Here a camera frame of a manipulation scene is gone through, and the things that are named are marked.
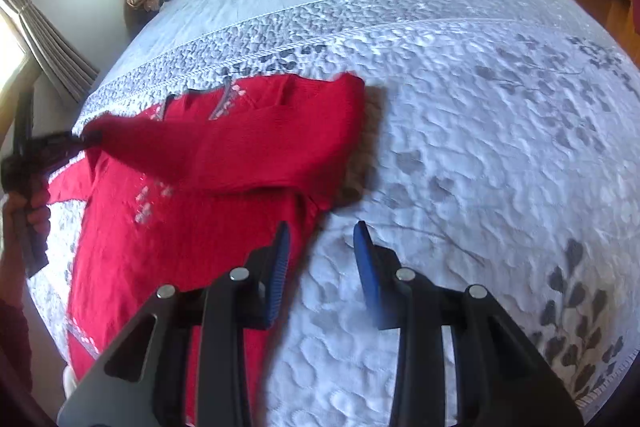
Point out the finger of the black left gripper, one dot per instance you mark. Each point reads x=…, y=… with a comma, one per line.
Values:
x=57, y=149

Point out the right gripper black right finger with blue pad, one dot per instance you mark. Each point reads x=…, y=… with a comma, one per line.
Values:
x=457, y=348

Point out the red knitted sweater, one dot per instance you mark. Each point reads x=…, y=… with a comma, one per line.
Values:
x=183, y=192

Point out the red sleeved left forearm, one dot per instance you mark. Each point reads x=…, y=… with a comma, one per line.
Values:
x=14, y=325

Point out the person's left hand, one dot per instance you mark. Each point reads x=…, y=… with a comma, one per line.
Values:
x=36, y=211

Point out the beige window curtain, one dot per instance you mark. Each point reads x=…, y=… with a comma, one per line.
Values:
x=68, y=71

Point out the grey floral quilted bedspread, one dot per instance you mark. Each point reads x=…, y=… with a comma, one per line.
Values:
x=502, y=150

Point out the wooden window frame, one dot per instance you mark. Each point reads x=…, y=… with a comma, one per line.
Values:
x=19, y=70

